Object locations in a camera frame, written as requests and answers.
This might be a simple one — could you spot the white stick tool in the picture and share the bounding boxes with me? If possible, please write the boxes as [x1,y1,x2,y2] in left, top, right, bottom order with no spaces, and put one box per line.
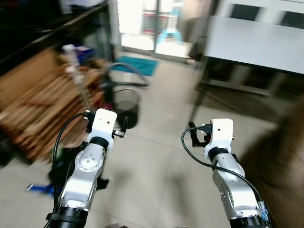
[61,44,94,111]

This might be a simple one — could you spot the black curved hose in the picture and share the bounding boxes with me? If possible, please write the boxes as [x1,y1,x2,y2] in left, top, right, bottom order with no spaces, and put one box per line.
[103,62,149,94]

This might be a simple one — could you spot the grey table with dark frame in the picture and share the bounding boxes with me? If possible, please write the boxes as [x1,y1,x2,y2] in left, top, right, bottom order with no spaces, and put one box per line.
[196,15,304,97]

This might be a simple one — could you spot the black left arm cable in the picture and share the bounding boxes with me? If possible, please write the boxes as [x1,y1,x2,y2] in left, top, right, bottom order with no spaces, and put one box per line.
[44,112,94,228]

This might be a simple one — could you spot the small blue floor object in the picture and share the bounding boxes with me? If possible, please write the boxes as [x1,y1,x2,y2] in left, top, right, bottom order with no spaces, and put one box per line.
[26,182,56,196]

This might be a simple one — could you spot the blue box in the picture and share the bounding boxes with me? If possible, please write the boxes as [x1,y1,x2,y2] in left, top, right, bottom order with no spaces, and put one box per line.
[76,46,96,63]

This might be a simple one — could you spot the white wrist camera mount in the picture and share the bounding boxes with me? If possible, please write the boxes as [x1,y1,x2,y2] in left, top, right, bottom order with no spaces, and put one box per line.
[86,108,118,151]
[204,119,234,160]

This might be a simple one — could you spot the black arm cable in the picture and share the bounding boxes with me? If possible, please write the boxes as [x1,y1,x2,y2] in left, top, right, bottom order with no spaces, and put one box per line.
[181,123,267,224]
[44,112,94,228]

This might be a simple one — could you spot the black desk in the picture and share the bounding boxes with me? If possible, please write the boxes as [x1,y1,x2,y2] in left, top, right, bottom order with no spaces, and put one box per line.
[0,0,115,76]

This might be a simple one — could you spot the black cloth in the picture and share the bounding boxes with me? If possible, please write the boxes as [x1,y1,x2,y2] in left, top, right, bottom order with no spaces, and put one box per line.
[47,146,111,191]

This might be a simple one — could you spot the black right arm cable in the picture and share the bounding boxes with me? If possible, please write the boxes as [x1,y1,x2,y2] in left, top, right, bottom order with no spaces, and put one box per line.
[181,123,267,224]

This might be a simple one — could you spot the brown pillow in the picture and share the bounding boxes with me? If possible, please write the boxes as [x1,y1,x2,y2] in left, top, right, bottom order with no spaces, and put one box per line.
[237,101,304,228]

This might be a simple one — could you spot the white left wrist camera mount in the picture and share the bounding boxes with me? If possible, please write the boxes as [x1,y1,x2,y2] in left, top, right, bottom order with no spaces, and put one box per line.
[86,108,118,151]

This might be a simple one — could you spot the stack of wooden slats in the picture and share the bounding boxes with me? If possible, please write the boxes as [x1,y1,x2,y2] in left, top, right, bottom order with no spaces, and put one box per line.
[0,47,115,163]

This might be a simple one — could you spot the black mesh waste bin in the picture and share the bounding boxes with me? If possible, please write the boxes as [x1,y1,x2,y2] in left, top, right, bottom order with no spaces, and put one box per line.
[111,87,142,130]

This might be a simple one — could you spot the teal floor mat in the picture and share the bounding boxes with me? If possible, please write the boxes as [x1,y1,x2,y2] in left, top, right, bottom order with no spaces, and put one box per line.
[113,56,159,77]

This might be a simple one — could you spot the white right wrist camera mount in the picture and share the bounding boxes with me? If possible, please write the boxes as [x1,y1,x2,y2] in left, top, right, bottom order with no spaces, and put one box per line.
[204,119,234,160]

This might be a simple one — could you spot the glass door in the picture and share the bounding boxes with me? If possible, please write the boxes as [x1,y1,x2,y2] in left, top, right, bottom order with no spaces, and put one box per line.
[116,0,212,58]

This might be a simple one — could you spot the light blue plastic stool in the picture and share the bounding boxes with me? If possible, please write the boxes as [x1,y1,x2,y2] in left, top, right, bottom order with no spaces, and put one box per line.
[159,28,184,46]

